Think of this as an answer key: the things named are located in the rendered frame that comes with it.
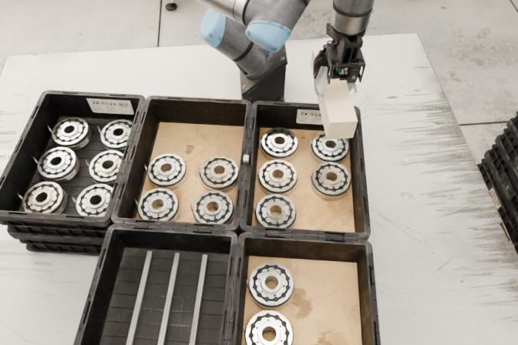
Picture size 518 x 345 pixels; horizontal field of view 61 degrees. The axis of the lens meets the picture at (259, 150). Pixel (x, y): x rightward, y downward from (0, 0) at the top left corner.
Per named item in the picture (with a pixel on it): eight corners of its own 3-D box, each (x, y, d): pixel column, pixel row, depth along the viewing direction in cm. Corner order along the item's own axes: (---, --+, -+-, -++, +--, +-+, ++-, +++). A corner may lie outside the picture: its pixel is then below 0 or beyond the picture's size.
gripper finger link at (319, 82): (309, 107, 100) (324, 78, 93) (305, 88, 103) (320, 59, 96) (321, 108, 101) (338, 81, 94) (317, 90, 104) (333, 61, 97)
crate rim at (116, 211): (148, 100, 125) (146, 95, 123) (252, 105, 124) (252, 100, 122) (111, 227, 102) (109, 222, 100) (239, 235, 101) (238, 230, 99)
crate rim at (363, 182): (252, 105, 124) (252, 100, 122) (358, 111, 123) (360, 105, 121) (239, 235, 101) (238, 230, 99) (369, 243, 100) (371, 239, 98)
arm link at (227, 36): (221, 55, 144) (189, 33, 136) (243, 21, 143) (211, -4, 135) (238, 63, 135) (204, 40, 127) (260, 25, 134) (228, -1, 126)
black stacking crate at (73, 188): (58, 116, 134) (44, 91, 125) (154, 122, 133) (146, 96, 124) (7, 236, 111) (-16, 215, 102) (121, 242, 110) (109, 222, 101)
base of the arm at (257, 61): (243, 57, 154) (222, 41, 148) (274, 31, 146) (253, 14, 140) (246, 87, 145) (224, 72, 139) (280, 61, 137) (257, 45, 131)
